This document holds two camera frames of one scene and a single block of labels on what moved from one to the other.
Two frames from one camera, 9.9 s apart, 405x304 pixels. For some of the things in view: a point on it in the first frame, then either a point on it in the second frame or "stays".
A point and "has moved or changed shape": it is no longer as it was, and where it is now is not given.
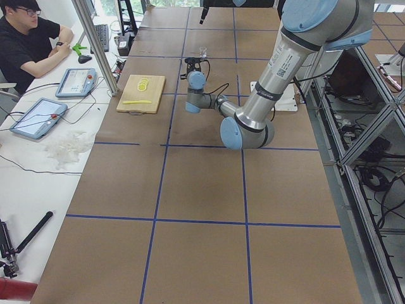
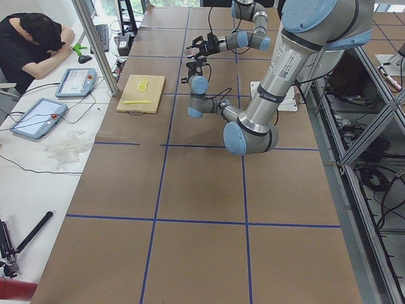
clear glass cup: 203,52 has moved or changed shape
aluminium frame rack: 359,118 stays
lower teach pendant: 37,120 stays
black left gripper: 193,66 stays
